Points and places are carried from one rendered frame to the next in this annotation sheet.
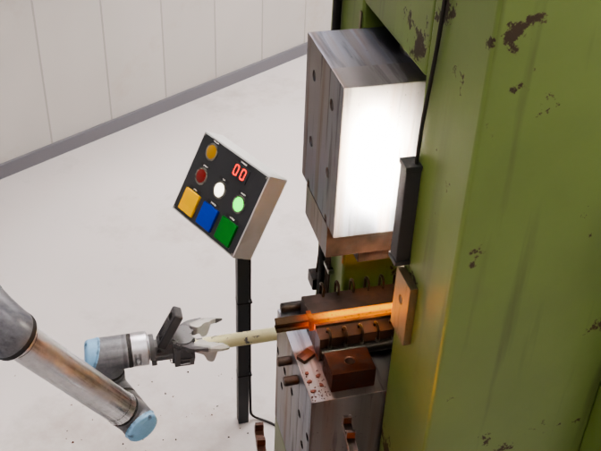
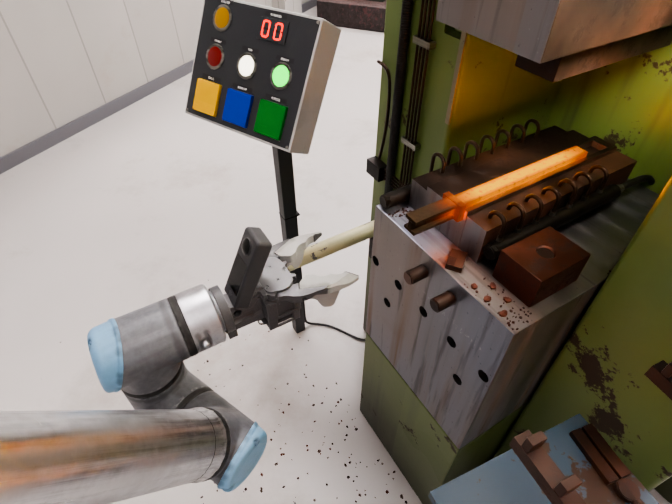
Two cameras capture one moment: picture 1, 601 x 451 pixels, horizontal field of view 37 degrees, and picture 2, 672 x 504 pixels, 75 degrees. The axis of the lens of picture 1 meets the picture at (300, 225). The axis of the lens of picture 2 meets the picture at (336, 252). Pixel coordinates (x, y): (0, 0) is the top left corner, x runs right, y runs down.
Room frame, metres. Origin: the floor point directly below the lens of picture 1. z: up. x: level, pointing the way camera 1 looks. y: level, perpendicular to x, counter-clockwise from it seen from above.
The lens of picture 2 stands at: (1.31, 0.32, 1.49)
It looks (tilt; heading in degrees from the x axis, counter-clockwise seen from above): 44 degrees down; 345
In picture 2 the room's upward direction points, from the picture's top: straight up
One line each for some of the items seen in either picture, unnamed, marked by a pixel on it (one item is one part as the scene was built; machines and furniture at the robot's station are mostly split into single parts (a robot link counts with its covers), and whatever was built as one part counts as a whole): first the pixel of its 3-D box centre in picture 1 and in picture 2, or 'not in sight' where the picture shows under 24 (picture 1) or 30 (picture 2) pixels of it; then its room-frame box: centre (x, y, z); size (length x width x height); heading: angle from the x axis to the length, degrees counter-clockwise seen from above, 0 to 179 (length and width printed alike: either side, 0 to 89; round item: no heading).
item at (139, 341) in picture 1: (140, 349); (203, 318); (1.73, 0.41, 0.98); 0.10 x 0.05 x 0.09; 16
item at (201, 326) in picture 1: (205, 327); (299, 253); (1.83, 0.25, 0.97); 0.09 x 0.03 x 0.06; 133
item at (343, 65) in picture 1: (409, 135); not in sight; (1.90, -0.25, 1.56); 0.42 x 0.39 x 0.40; 106
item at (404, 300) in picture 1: (403, 305); not in sight; (1.61, -0.25, 1.27); 0.09 x 0.02 x 0.17; 16
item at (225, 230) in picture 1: (226, 232); (271, 119); (2.24, 0.23, 1.01); 0.07 x 0.05 x 0.07; 41
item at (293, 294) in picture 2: (194, 344); (298, 288); (1.74, 0.27, 0.99); 0.09 x 0.05 x 0.02; 79
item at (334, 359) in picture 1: (349, 369); (539, 265); (1.72, -0.14, 0.95); 0.12 x 0.09 x 0.07; 106
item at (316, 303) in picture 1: (381, 314); (522, 181); (1.94, -0.24, 0.96); 0.42 x 0.20 x 0.09; 106
